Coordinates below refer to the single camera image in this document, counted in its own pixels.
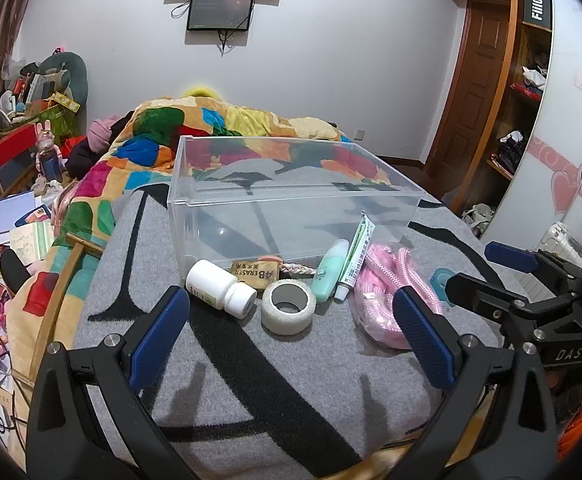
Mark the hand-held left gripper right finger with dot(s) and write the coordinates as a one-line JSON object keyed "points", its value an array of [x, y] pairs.
{"points": [[423, 340]]}

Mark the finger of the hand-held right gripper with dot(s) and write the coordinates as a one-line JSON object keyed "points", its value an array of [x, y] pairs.
{"points": [[508, 256], [476, 292]]}

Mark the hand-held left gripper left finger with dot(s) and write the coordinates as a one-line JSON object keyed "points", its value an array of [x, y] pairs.
{"points": [[158, 340]]}

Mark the white bag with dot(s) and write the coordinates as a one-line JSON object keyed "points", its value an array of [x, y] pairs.
{"points": [[478, 217]]}

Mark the white pill bottle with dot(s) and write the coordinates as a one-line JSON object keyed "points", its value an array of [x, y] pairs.
{"points": [[211, 280]]}

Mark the white and green ointment tube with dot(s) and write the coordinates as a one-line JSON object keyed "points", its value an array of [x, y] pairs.
{"points": [[356, 260]]}

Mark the wooden stick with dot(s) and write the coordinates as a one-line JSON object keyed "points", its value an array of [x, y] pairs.
{"points": [[61, 290]]}

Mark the translucent tape roll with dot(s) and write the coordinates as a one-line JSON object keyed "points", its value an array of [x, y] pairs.
{"points": [[272, 317]]}

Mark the green and white bottle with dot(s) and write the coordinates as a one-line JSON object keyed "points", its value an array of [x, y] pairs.
{"points": [[327, 275]]}

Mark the brown eraser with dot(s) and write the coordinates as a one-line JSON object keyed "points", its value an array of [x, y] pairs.
{"points": [[253, 272]]}

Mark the grey blanket with black pattern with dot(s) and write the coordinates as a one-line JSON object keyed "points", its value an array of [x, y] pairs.
{"points": [[296, 385]]}

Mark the white wardrobe sliding door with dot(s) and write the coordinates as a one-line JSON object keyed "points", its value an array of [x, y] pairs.
{"points": [[566, 125]]}

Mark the wooden wardrobe shelves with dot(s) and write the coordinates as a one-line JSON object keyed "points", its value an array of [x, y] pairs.
{"points": [[521, 100]]}

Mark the brown wooden door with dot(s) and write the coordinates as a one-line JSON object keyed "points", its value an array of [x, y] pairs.
{"points": [[471, 90]]}

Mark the clear plastic storage box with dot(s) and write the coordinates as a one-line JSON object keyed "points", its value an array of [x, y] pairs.
{"points": [[271, 210]]}

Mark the pile of books and papers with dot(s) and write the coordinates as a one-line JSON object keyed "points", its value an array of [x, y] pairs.
{"points": [[6, 230]]}

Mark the dark clothes pile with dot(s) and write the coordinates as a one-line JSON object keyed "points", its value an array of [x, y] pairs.
{"points": [[83, 157]]}

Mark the pink bunny bottle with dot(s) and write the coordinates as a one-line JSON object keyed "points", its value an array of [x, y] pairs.
{"points": [[48, 155]]}

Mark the pink knitted hat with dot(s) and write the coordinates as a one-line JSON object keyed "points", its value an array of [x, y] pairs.
{"points": [[101, 132]]}

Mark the colourful patchwork blanket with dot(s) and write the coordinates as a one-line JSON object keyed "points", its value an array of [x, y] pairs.
{"points": [[141, 125]]}

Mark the red box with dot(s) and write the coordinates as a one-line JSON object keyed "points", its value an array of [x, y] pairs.
{"points": [[11, 145]]}

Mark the green box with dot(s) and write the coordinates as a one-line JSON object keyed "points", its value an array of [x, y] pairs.
{"points": [[56, 117]]}

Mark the black box with white print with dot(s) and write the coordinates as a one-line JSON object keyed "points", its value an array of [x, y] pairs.
{"points": [[537, 7]]}

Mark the yellow pillow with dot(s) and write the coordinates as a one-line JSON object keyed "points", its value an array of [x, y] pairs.
{"points": [[201, 92]]}

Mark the grey neck pillow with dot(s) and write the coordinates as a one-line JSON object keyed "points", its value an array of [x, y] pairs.
{"points": [[73, 72]]}

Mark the wall socket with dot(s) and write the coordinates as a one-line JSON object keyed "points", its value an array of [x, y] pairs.
{"points": [[359, 134]]}

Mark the small wall monitor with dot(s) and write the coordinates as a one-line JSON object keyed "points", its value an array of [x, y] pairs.
{"points": [[220, 10]]}

